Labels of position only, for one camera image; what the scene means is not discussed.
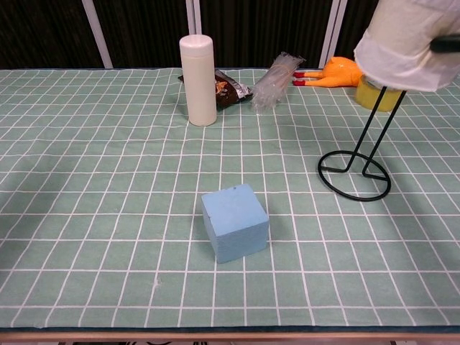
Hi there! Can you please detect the clear plastic straw pack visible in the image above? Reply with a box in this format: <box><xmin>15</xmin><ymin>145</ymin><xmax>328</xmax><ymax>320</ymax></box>
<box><xmin>250</xmin><ymin>52</ymin><xmax>306</xmax><ymax>112</ymax></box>

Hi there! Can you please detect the black wire roll stand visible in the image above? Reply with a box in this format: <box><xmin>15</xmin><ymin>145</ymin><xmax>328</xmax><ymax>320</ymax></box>
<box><xmin>316</xmin><ymin>85</ymin><xmax>408</xmax><ymax>202</ymax></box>

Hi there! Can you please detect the light blue foam cube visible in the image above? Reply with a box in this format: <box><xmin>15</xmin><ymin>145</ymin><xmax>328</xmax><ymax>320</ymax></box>
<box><xmin>201</xmin><ymin>183</ymin><xmax>270</xmax><ymax>265</ymax></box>

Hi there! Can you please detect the white toilet paper roll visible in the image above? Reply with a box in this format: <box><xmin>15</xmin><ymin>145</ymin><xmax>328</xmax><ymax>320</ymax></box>
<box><xmin>353</xmin><ymin>0</ymin><xmax>460</xmax><ymax>93</ymax></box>

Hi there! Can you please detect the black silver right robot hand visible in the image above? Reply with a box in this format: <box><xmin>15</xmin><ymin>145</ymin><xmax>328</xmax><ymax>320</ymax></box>
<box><xmin>430</xmin><ymin>34</ymin><xmax>460</xmax><ymax>54</ymax></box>

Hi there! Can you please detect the yellow tape roll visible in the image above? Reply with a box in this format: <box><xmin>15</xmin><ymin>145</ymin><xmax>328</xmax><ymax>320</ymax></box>
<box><xmin>355</xmin><ymin>74</ymin><xmax>408</xmax><ymax>113</ymax></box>

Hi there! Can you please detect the green grid tablecloth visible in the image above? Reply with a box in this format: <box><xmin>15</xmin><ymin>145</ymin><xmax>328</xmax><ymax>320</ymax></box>
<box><xmin>0</xmin><ymin>67</ymin><xmax>460</xmax><ymax>330</ymax></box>

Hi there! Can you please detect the white cylindrical bottle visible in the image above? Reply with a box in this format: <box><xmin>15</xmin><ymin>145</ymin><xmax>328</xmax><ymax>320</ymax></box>
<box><xmin>179</xmin><ymin>34</ymin><xmax>218</xmax><ymax>127</ymax></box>

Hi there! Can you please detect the brown snack bag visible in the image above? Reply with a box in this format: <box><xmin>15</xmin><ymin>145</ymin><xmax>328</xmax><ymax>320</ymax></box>
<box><xmin>178</xmin><ymin>69</ymin><xmax>254</xmax><ymax>110</ymax></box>

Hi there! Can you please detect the yellow rubber chicken toy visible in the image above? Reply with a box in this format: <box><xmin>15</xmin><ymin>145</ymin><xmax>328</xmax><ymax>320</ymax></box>
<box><xmin>292</xmin><ymin>56</ymin><xmax>362</xmax><ymax>89</ymax></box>

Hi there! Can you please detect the black screen panel white frame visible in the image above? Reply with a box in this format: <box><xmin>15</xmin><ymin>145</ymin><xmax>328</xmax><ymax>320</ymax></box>
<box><xmin>186</xmin><ymin>0</ymin><xmax>349</xmax><ymax>70</ymax></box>
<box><xmin>81</xmin><ymin>0</ymin><xmax>198</xmax><ymax>69</ymax></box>
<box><xmin>319</xmin><ymin>0</ymin><xmax>382</xmax><ymax>69</ymax></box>
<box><xmin>0</xmin><ymin>0</ymin><xmax>113</xmax><ymax>70</ymax></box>

